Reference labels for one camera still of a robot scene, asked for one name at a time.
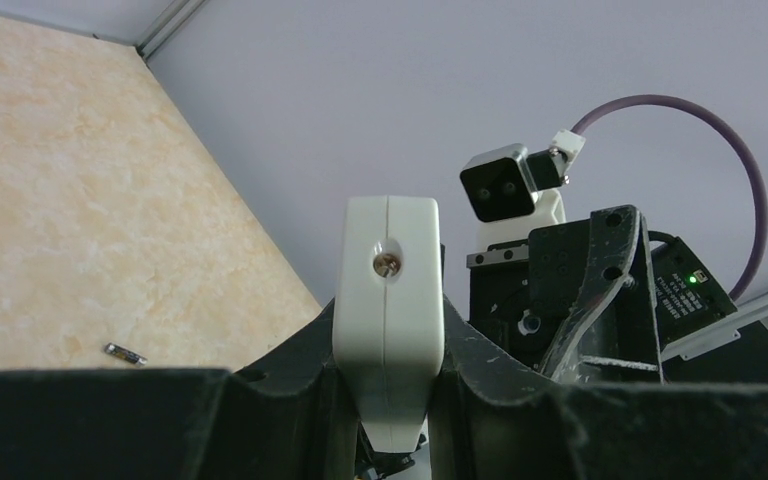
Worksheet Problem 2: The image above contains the aluminium frame rail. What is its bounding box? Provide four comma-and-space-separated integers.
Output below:
661, 292, 768, 362

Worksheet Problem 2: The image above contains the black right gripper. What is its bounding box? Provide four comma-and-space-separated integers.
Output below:
466, 205, 663, 385

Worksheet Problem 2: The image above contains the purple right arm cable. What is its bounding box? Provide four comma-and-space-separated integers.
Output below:
569, 94, 768, 303

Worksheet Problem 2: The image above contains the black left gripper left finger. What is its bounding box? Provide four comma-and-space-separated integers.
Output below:
0, 307, 358, 479

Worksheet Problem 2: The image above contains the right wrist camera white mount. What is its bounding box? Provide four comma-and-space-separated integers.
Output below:
459, 129, 586, 249

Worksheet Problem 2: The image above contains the white remote control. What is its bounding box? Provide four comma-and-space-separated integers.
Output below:
332, 196, 444, 453

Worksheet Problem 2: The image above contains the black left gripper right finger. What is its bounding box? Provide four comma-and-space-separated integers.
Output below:
428, 305, 768, 479

